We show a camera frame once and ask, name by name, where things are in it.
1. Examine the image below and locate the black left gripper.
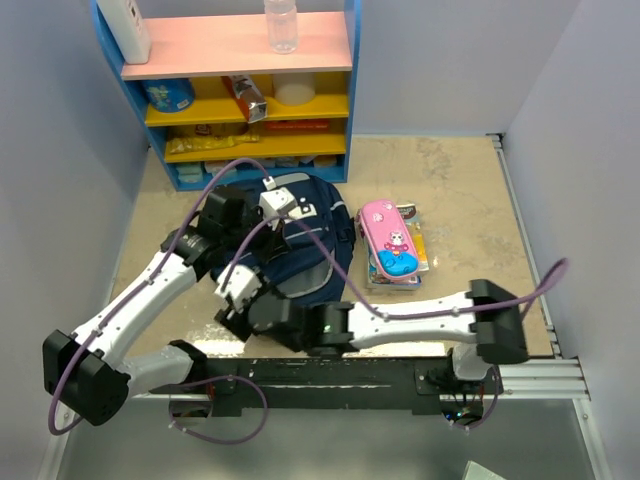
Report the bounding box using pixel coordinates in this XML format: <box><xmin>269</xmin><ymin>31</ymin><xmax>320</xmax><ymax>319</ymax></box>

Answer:
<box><xmin>223</xmin><ymin>203</ymin><xmax>291</xmax><ymax>264</ymax></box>

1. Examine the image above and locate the navy blue student backpack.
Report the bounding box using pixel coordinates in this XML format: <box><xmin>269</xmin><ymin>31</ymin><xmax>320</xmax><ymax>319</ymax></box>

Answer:
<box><xmin>209</xmin><ymin>172</ymin><xmax>357</xmax><ymax>351</ymax></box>

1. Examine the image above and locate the pink cartoon pencil case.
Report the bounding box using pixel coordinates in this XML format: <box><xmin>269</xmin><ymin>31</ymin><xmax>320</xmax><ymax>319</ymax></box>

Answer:
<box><xmin>358</xmin><ymin>199</ymin><xmax>419</xmax><ymax>281</ymax></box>

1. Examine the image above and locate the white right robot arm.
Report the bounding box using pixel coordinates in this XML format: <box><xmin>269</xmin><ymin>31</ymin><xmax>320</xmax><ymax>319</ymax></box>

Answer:
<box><xmin>215</xmin><ymin>275</ymin><xmax>529</xmax><ymax>393</ymax></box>

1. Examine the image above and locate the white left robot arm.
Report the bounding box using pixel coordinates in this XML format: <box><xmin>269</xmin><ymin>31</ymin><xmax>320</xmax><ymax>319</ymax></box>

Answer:
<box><xmin>43</xmin><ymin>178</ymin><xmax>298</xmax><ymax>426</ymax></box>

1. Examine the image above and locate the orange snack bag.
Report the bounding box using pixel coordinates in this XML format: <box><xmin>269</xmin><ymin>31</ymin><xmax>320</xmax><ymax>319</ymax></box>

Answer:
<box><xmin>221</xmin><ymin>75</ymin><xmax>268</xmax><ymax>124</ymax></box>

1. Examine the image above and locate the blue children's book underneath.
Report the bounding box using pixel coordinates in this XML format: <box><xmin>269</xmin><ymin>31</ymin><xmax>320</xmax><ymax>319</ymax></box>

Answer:
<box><xmin>367</xmin><ymin>253</ymin><xmax>422</xmax><ymax>291</ymax></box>

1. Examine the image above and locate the orange flat box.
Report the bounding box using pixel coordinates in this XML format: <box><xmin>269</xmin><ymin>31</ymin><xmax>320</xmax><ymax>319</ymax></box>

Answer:
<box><xmin>263</xmin><ymin>119</ymin><xmax>331</xmax><ymax>132</ymax></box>

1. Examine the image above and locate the colourful children's book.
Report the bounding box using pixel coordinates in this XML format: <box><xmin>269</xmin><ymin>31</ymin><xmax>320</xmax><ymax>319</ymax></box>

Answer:
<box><xmin>397</xmin><ymin>203</ymin><xmax>430</xmax><ymax>275</ymax></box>

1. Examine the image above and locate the yellow snack packet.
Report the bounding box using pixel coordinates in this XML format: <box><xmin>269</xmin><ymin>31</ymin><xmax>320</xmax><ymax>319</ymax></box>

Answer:
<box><xmin>167</xmin><ymin>133</ymin><xmax>261</xmax><ymax>155</ymax></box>

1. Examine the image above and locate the blue wooden shelf unit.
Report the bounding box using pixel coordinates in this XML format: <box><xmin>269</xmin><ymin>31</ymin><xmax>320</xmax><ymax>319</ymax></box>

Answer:
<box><xmin>90</xmin><ymin>1</ymin><xmax>361</xmax><ymax>191</ymax></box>

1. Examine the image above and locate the white round container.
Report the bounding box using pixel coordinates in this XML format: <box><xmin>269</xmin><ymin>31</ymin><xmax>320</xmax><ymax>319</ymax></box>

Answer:
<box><xmin>272</xmin><ymin>72</ymin><xmax>316</xmax><ymax>106</ymax></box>

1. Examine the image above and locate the blue round tin can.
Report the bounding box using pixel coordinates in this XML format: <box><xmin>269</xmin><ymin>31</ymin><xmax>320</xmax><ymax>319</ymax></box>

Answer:
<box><xmin>141</xmin><ymin>78</ymin><xmax>195</xmax><ymax>113</ymax></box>

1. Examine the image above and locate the clear plastic water bottle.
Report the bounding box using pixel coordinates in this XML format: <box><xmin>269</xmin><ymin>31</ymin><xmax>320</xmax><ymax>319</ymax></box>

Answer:
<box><xmin>263</xmin><ymin>0</ymin><xmax>298</xmax><ymax>54</ymax></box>

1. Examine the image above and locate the white paper corner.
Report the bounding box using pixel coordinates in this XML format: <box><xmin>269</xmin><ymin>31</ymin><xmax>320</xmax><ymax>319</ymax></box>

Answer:
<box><xmin>462</xmin><ymin>461</ymin><xmax>504</xmax><ymax>480</ymax></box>

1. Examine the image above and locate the white rectangular box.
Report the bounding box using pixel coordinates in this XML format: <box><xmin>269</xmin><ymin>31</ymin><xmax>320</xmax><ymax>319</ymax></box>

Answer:
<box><xmin>96</xmin><ymin>0</ymin><xmax>152</xmax><ymax>65</ymax></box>

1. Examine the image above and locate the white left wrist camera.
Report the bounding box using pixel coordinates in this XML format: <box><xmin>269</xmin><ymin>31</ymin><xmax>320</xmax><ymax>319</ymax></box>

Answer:
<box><xmin>258</xmin><ymin>177</ymin><xmax>298</xmax><ymax>219</ymax></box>

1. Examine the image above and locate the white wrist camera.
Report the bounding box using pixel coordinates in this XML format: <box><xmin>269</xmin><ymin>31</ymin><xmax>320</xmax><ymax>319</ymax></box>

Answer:
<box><xmin>258</xmin><ymin>177</ymin><xmax>298</xmax><ymax>219</ymax></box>
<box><xmin>215</xmin><ymin>264</ymin><xmax>262</xmax><ymax>313</ymax></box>

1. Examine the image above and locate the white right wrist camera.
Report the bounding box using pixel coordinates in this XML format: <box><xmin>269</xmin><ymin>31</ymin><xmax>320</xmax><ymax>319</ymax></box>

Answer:
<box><xmin>215</xmin><ymin>264</ymin><xmax>262</xmax><ymax>313</ymax></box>

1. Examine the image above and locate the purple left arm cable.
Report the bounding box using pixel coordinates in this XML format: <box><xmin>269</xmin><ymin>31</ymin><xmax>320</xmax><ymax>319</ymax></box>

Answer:
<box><xmin>47</xmin><ymin>157</ymin><xmax>276</xmax><ymax>444</ymax></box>

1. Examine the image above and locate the aluminium frame rail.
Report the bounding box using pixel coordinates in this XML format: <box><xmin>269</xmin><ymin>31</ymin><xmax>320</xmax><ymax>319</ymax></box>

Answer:
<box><xmin>500</xmin><ymin>359</ymin><xmax>590</xmax><ymax>400</ymax></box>

